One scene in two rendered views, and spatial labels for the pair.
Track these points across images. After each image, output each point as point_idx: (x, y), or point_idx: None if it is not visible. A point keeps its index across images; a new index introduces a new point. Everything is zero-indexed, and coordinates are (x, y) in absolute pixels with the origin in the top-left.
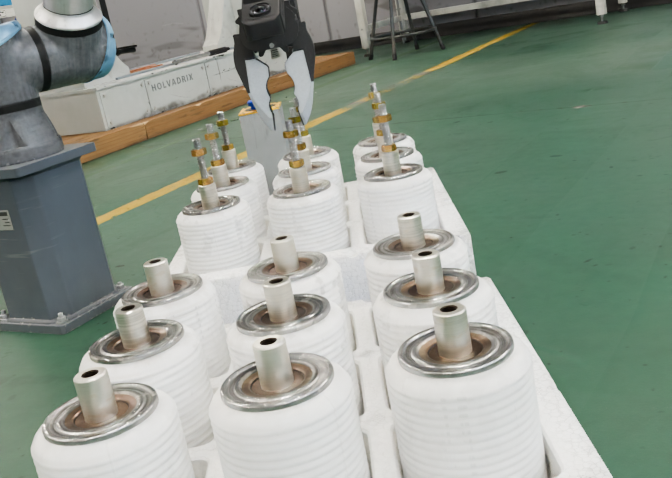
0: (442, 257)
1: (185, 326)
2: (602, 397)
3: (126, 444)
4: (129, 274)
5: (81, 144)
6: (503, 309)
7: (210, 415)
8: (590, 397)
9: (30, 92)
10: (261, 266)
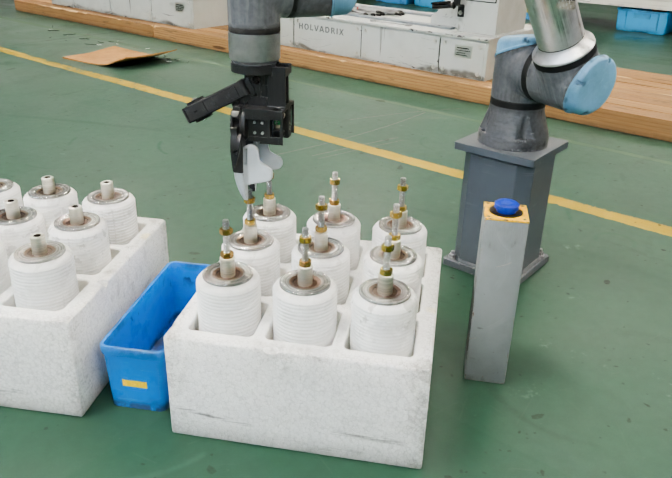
0: (9, 258)
1: (49, 200)
2: (66, 471)
3: None
4: (574, 286)
5: (529, 156)
6: (11, 313)
7: None
8: (74, 465)
9: (511, 96)
10: (89, 215)
